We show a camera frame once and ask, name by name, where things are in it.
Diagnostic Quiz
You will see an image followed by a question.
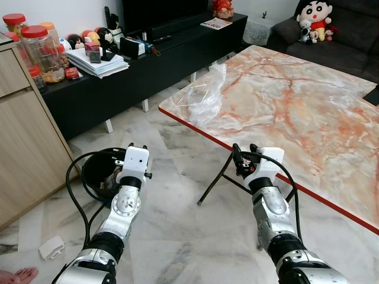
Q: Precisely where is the black round rubbish bin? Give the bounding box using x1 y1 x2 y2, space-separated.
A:
81 148 128 199

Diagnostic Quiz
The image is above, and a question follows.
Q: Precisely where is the black metal table leg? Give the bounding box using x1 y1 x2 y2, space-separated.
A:
286 186 298 205
197 153 236 206

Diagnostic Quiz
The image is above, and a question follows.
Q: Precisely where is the clear crumpled plastic bag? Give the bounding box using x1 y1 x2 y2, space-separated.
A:
178 63 227 125

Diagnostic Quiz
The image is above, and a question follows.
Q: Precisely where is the black TV cabinet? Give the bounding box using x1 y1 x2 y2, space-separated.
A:
38 13 248 141

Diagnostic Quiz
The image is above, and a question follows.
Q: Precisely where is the white paper stack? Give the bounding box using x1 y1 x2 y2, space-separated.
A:
65 47 130 79

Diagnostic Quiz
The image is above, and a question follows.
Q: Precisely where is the light wood cabinet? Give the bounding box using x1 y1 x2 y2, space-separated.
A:
0 41 75 231

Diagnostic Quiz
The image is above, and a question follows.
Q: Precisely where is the small red packet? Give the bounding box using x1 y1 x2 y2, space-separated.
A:
64 67 82 79

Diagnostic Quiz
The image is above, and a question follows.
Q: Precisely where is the black rectangular box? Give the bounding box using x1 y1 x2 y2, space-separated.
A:
120 37 146 58

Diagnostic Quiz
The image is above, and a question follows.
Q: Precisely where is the small dark filled jar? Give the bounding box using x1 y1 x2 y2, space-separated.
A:
86 40 102 63

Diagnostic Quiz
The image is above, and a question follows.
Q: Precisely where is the white crumpled paper box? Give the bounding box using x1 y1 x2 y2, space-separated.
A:
38 235 66 261

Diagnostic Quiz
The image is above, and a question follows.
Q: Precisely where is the black round toy figure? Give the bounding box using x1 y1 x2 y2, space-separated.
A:
95 27 116 51

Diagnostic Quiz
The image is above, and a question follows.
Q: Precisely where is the small red lid jar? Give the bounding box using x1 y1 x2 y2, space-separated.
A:
28 65 45 89

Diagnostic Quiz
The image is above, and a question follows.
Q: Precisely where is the white lace covered side table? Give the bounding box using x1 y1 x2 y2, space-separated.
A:
244 15 279 47

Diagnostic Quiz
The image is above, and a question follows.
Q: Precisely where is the large red lid snack jar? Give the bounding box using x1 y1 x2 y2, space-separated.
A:
21 25 66 83

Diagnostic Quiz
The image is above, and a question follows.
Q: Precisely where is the small black white plush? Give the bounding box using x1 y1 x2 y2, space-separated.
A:
298 21 316 44

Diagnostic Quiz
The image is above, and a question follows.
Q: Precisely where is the white red booklet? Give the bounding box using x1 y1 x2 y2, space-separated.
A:
200 18 233 30

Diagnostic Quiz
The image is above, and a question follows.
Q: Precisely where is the black television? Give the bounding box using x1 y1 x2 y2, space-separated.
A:
121 0 214 41

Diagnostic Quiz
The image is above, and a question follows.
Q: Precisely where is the dark grey fabric sofa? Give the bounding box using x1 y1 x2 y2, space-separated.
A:
266 0 379 83

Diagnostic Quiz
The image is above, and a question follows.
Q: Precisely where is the orange lid plastic jar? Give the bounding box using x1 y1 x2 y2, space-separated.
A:
40 22 60 48

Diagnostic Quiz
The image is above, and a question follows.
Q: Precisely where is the red festive figurine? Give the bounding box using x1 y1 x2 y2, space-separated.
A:
211 0 235 20

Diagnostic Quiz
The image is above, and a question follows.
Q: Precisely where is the bare person foot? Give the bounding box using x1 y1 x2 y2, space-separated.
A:
0 267 39 284

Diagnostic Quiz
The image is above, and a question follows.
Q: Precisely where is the cartoon boy plush doll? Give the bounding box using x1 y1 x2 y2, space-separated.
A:
295 0 333 43

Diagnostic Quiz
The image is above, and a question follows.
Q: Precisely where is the red lid plastic jar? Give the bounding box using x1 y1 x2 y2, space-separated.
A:
3 13 27 36

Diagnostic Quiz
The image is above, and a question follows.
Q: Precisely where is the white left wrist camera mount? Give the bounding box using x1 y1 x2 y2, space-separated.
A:
117 147 150 186

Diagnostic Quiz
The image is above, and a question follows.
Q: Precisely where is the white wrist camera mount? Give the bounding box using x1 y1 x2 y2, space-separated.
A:
249 147 285 188
117 147 150 186

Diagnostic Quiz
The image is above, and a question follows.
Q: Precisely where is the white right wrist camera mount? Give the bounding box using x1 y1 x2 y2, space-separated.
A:
249 147 285 188

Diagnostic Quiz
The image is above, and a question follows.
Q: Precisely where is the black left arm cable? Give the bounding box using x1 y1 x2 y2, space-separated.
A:
64 148 128 249

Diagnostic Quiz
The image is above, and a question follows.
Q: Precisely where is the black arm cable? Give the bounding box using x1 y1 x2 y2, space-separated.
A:
64 148 128 249
246 153 300 237

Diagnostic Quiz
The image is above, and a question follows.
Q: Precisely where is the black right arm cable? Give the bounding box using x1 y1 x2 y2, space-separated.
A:
246 153 300 237

